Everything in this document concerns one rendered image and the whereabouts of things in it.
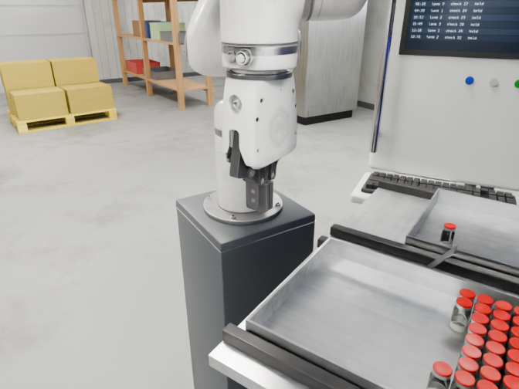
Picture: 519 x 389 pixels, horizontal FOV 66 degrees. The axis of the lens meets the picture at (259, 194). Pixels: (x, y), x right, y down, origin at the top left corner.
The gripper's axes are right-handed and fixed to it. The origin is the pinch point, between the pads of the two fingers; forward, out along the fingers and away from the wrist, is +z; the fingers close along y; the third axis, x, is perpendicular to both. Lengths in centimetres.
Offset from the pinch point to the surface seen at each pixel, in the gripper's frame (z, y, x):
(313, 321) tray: 19.1, 2.4, -7.7
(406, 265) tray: 16.4, 19.8, -15.7
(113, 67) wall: 80, 461, 650
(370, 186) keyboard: 25, 67, 7
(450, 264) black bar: 17.6, 26.2, -21.4
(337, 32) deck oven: 3, 422, 179
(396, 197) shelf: 19, 52, -5
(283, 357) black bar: 17.3, -7.2, -8.4
